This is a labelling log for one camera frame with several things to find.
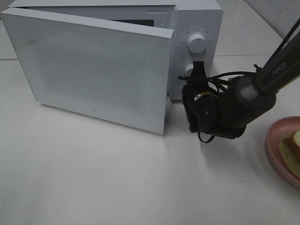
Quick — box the toast sandwich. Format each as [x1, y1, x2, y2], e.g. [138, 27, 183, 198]
[278, 130, 300, 179]

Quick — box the pink plate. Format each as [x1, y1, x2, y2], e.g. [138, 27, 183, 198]
[265, 116, 300, 190]

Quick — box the lower white timer knob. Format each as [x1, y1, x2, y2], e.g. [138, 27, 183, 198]
[184, 64, 194, 76]

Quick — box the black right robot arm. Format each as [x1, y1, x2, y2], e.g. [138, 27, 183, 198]
[178, 34, 300, 142]

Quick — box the upper white power knob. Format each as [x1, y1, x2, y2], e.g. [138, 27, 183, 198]
[187, 33, 206, 53]

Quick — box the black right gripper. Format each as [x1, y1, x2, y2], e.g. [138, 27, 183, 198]
[182, 61, 246, 140]

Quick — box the white microwave oven body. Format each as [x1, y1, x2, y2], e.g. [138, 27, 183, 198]
[1, 0, 223, 100]

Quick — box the black camera cable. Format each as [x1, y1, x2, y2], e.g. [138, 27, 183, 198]
[177, 16, 300, 143]

